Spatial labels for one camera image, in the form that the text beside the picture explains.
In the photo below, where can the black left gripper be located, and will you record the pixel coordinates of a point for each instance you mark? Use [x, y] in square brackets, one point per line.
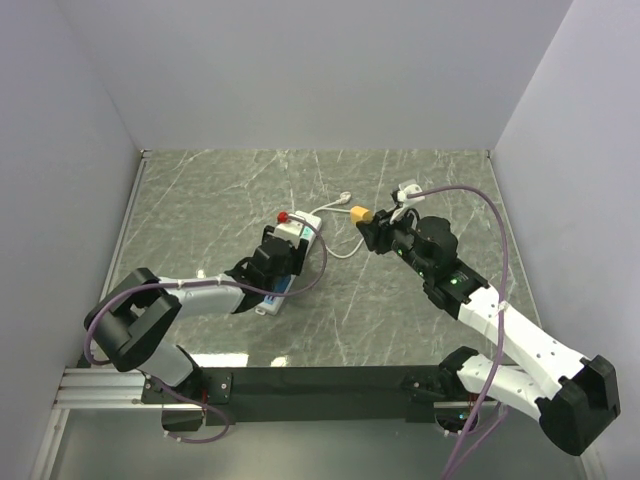
[297, 257]

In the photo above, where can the aluminium frame rail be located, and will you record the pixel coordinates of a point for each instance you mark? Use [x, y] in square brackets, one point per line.
[59, 417]

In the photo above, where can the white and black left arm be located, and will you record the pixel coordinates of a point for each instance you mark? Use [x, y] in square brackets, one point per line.
[130, 323]

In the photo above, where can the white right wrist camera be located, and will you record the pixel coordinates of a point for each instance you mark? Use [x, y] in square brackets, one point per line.
[405, 196]

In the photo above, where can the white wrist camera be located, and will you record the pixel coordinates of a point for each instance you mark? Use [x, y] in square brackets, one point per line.
[405, 196]
[294, 227]

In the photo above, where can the small orange plug adapter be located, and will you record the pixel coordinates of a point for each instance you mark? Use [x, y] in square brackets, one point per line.
[359, 214]

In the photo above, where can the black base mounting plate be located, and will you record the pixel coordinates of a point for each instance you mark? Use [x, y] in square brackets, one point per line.
[279, 394]

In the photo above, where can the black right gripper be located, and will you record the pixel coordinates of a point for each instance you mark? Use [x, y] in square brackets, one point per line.
[377, 232]

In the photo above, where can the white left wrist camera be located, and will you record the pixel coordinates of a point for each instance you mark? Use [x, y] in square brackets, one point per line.
[294, 227]

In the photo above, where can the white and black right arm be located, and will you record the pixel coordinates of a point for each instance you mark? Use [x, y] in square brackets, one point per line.
[572, 397]

